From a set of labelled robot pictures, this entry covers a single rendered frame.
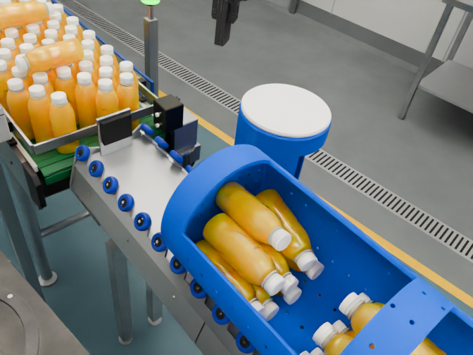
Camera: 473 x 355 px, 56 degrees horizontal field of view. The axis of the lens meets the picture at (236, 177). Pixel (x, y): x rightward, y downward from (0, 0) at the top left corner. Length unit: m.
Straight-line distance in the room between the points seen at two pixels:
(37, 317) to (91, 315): 1.23
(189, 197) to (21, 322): 0.35
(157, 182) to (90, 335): 0.97
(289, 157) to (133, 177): 0.45
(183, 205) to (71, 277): 1.42
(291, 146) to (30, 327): 0.81
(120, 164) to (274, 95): 0.52
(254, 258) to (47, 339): 0.37
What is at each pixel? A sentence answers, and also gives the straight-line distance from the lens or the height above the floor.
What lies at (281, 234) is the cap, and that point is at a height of 1.16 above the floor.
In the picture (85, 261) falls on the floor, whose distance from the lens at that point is 2.23.
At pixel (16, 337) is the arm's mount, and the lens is 0.83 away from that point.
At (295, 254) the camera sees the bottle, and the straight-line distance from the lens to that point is 0.87.
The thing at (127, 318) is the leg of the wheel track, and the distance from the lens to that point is 1.83.
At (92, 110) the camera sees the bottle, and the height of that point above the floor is 0.98.
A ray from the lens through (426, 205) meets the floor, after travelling 2.88.
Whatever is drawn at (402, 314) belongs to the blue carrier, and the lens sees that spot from 0.70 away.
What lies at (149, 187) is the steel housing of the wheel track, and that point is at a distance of 1.21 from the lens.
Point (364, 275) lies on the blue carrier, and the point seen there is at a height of 1.06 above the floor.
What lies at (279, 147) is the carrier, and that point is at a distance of 1.28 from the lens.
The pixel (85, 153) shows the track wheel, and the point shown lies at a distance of 1.25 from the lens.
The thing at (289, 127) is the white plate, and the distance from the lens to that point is 1.29.
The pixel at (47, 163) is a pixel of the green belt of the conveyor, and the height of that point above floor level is 0.90.
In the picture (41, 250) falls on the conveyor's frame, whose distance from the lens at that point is 2.01.
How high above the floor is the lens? 1.77
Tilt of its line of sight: 42 degrees down
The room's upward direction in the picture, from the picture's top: 9 degrees clockwise
